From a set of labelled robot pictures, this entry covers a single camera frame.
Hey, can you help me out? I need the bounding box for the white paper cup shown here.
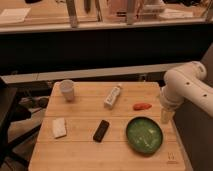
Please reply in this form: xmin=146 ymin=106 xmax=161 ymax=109
xmin=59 ymin=80 xmax=74 ymax=101

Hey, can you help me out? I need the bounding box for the green round plate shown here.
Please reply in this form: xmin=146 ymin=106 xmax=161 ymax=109
xmin=125 ymin=117 xmax=163 ymax=155

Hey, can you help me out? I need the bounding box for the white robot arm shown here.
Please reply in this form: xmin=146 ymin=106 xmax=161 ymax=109
xmin=159 ymin=61 xmax=213 ymax=124

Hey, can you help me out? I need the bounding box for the small orange object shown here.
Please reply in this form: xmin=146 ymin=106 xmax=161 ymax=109
xmin=133 ymin=103 xmax=152 ymax=111

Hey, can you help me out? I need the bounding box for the white paper sheet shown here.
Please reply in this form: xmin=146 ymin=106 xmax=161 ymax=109
xmin=0 ymin=8 xmax=30 ymax=25

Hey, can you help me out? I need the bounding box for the black rectangular eraser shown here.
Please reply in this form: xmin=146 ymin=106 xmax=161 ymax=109
xmin=93 ymin=120 xmax=109 ymax=142

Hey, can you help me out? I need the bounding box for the white folded sponge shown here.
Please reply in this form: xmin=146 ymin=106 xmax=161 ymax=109
xmin=52 ymin=118 xmax=67 ymax=138

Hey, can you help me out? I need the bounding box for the dark chair on left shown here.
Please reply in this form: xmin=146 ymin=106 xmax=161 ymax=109
xmin=0 ymin=78 xmax=41 ymax=167

